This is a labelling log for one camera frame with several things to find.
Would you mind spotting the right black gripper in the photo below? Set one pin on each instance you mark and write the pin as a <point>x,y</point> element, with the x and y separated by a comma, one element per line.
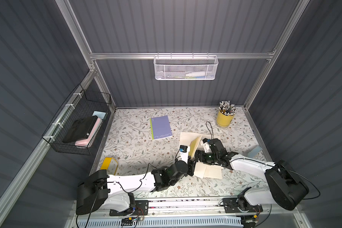
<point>201,156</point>

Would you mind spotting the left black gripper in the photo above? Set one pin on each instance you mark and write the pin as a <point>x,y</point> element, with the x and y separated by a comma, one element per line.
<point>192,165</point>

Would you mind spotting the cream lined notebook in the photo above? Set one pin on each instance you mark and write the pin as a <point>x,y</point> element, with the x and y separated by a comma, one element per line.
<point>202,170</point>

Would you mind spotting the purple cover notebook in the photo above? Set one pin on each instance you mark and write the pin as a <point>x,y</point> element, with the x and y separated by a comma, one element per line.
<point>160,127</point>

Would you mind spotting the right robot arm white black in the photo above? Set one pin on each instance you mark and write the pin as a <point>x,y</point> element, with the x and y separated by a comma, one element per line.
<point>285,187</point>

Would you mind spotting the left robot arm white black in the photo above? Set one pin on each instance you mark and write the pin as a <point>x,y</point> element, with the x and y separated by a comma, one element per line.
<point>101,190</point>

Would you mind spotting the yellow pencil cup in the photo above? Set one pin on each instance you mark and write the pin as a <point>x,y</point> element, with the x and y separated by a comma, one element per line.
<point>223,121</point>

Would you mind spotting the light blue phone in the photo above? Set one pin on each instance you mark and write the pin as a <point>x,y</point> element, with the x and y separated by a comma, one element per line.
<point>254,152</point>

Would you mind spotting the bundle of pencils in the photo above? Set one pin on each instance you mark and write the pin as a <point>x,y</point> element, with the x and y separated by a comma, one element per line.
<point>226,108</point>

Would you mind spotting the white tube in basket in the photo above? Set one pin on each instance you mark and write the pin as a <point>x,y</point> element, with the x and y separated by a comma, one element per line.
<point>199,74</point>

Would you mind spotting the yellow framed box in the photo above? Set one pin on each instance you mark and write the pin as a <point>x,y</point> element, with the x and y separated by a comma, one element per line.
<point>110,165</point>

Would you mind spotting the light blue sticky notes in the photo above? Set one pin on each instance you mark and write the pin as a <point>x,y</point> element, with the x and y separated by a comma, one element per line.
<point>99,114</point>

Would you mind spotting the black pouch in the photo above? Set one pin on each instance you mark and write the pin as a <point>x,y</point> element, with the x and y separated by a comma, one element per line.
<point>79,129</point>

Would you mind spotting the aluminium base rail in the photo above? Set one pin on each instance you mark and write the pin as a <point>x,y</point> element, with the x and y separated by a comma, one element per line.
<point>183,207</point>

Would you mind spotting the white wire mesh basket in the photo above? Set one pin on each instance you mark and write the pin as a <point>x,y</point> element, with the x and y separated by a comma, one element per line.
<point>175,67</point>

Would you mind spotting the black wire wall basket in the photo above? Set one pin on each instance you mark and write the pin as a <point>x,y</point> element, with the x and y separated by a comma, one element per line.
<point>82,104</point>

